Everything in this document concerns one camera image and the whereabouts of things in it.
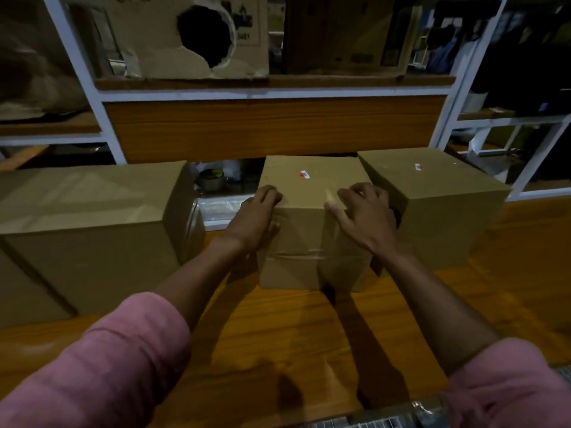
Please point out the person's right hand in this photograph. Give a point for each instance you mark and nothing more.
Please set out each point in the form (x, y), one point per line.
(370, 222)

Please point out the person's left hand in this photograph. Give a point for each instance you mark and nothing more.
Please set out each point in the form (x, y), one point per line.
(254, 222)

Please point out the person's right forearm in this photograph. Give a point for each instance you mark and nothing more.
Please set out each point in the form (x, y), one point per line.
(437, 307)

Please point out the person's left forearm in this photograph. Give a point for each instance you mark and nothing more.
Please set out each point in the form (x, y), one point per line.
(200, 280)

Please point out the dark brown cardboard box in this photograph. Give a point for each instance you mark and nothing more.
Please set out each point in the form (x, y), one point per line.
(339, 35)

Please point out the Pico box with hole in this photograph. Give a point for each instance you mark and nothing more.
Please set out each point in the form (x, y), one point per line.
(142, 40)

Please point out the crumpled brown cardboard box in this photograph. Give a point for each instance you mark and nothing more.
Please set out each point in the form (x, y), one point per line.
(40, 75)

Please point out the white plastic pack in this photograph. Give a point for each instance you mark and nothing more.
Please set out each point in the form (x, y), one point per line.
(223, 209)

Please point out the white tape roll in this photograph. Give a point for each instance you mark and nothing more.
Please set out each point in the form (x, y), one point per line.
(211, 182)

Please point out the wooden drawer panel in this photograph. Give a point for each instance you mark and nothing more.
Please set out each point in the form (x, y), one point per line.
(267, 129)

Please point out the white metal shelf rack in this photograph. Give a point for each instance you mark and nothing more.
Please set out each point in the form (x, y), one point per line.
(267, 93)
(535, 193)

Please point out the black printer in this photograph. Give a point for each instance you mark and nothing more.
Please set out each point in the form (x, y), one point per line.
(522, 75)

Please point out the pink left shirt sleeve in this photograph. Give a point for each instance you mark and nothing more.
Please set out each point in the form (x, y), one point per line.
(102, 369)

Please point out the pink shirt sleeve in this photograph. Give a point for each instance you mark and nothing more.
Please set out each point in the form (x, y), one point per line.
(513, 387)
(102, 369)

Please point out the pink right shirt sleeve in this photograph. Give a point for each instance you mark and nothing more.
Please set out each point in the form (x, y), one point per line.
(513, 387)

